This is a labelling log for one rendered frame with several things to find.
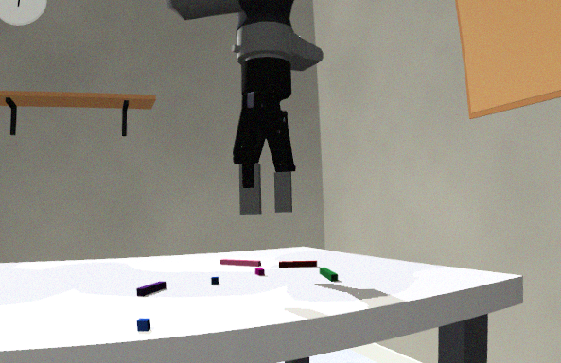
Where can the green rod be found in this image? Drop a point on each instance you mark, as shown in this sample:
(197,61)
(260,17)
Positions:
(329,274)

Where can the dark red rod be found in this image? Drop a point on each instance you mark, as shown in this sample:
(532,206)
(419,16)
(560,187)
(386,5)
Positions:
(297,264)

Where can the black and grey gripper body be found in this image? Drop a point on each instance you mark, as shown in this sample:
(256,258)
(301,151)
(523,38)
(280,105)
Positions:
(271,77)

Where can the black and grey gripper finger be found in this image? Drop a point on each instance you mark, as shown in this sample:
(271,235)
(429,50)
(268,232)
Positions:
(251,135)
(280,148)

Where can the pink rod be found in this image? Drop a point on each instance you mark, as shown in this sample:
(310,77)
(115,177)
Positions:
(251,263)

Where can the purple rod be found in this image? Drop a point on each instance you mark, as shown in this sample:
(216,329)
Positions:
(148,289)

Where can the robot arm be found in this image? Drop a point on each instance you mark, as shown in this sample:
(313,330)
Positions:
(263,29)

